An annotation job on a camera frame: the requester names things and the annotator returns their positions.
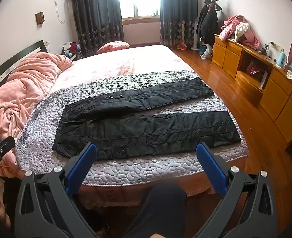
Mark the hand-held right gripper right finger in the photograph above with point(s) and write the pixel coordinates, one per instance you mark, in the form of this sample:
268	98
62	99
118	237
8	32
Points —
210	167

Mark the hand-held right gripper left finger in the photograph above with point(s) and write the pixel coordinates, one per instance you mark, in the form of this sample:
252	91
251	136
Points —
84	162

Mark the black pants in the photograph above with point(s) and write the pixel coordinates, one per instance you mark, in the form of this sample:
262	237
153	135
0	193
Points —
141	131

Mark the pink fleece blanket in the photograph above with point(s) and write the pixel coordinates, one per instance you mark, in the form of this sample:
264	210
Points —
24	86

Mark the person's leg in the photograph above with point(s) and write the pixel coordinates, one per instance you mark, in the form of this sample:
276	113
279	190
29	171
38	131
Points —
158	208

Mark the grey quilted bedspread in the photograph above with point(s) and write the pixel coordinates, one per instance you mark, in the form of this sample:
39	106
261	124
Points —
185	104

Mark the long wooden cabinet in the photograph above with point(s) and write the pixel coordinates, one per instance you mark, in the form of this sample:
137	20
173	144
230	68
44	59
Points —
279	96

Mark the pink bag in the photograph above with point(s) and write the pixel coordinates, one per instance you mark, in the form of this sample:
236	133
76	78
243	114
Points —
255	69

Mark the cluttered nightstand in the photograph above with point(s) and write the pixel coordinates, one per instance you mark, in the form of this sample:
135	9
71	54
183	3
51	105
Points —
72	49

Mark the bed with pink sheet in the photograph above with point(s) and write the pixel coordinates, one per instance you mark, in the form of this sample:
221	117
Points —
141	62

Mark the pink pillow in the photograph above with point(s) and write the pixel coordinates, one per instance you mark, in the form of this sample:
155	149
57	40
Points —
113	46

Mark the yellow broom with dustpan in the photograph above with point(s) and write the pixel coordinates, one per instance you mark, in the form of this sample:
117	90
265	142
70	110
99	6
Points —
182	45

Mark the light blue kettle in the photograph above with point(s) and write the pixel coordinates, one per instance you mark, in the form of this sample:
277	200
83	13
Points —
281	59

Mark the white tower fan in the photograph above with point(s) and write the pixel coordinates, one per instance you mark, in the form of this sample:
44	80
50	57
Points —
196	36

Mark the white power strip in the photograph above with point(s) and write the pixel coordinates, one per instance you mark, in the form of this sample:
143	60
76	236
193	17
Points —
277	46

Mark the pile of pink clothes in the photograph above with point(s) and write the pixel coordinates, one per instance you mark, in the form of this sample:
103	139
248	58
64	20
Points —
231	28

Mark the dark hanging coats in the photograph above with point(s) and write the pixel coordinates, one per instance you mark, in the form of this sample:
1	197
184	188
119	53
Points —
209	24

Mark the dark patterned curtain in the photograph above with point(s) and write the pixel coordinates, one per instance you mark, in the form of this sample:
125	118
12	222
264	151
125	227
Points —
96	12
179	10

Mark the brown wall plaque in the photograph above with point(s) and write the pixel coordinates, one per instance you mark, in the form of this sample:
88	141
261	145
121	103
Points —
39	17

